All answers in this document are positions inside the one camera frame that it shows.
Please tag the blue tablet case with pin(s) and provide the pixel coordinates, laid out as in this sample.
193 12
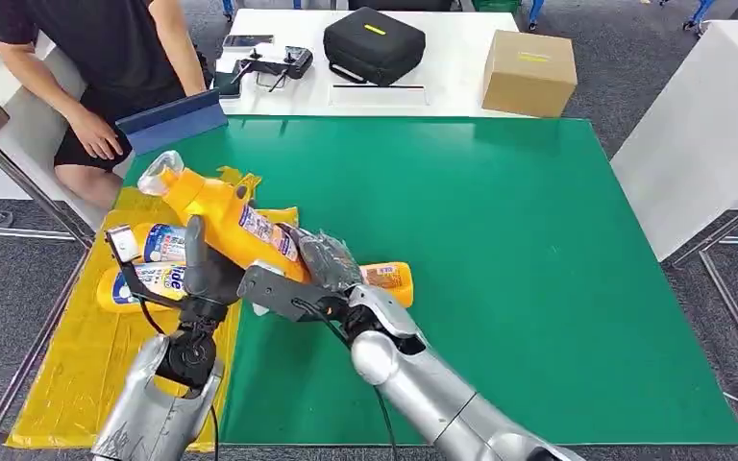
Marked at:
175 124

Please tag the white side table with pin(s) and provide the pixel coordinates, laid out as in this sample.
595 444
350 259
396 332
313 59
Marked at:
713 127

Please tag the yellow plastic sheet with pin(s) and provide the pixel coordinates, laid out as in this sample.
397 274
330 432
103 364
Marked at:
82 369

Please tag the person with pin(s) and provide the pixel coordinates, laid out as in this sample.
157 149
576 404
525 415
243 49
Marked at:
114 38

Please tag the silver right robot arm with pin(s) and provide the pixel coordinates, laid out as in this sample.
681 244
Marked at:
420 388

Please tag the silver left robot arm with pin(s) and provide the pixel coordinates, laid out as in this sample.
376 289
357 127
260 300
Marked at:
152 420

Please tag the brown cardboard box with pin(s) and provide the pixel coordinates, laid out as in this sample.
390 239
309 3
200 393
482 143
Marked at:
528 79

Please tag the white bench table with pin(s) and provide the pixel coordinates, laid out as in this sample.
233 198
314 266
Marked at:
31 140

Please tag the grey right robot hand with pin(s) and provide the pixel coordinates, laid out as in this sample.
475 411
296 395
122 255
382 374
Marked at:
327 261

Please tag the blue cart frame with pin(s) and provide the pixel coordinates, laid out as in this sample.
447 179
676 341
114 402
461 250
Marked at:
700 13

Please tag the green table mat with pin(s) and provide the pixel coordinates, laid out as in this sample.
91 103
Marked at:
503 254

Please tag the orange drink bottle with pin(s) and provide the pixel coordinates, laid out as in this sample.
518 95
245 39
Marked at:
146 283
391 280
162 242
216 216

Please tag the black remote controller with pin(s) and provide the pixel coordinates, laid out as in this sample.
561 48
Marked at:
280 63

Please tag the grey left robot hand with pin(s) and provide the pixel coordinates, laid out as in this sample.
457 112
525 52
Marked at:
213 280

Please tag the person's right hand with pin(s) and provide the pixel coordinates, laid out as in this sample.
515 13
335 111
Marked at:
95 137

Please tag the black zip carrying case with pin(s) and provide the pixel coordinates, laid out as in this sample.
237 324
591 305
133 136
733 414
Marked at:
372 48

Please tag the green crate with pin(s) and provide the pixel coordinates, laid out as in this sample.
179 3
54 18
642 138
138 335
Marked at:
496 4

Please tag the flat black smartphone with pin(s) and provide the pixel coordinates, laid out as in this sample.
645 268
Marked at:
248 41

